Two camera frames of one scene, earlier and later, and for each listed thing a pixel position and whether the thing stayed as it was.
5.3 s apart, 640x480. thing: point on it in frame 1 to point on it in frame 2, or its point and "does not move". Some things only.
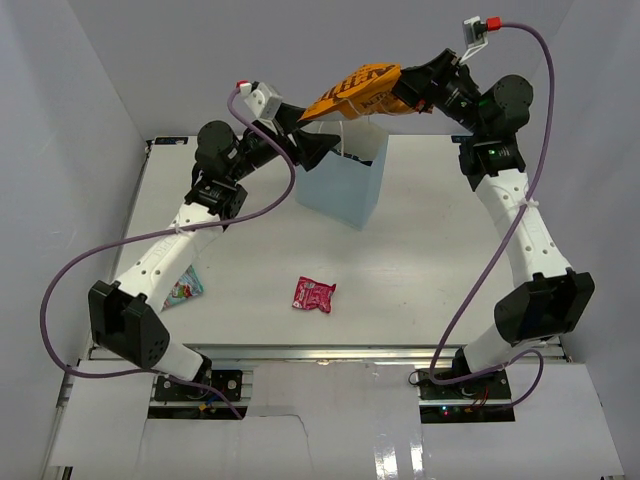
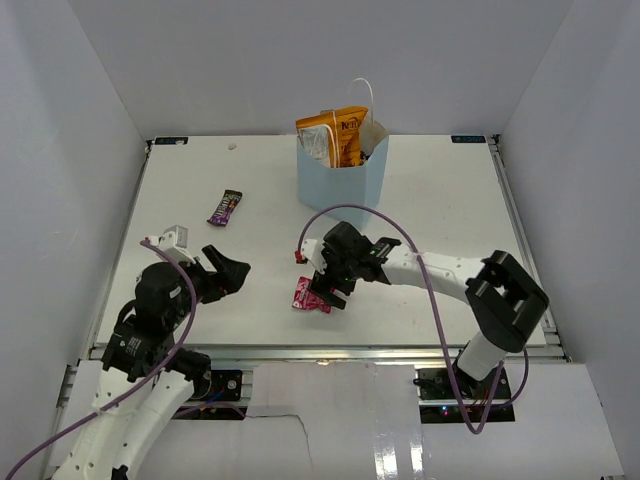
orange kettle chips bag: [368, 91] to [333, 136]
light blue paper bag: [344, 184] does not move
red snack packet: [311, 293] does not move
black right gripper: [443, 71] to [322, 283]
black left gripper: [309, 147] to [229, 276]
